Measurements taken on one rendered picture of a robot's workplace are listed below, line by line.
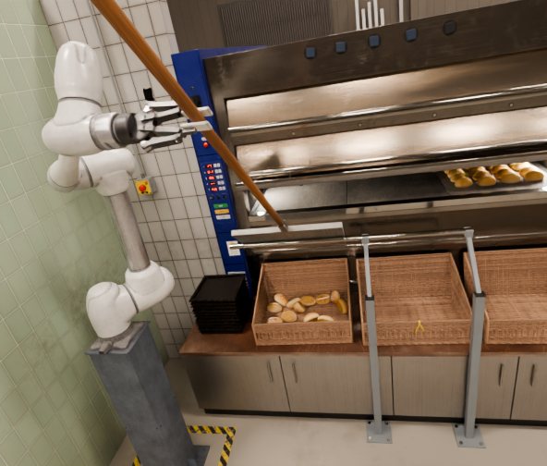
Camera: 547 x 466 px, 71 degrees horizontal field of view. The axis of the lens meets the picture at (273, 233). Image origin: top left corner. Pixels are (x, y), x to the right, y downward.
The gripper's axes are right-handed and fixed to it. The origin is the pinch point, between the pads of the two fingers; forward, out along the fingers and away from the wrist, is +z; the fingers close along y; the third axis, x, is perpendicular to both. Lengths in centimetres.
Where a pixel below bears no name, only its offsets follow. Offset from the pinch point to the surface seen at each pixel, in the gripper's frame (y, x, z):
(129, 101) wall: -80, -94, -87
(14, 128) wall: -46, -57, -122
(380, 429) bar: 103, -171, 41
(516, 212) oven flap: -15, -152, 122
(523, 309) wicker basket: 38, -164, 122
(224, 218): -20, -141, -46
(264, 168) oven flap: -43, -123, -15
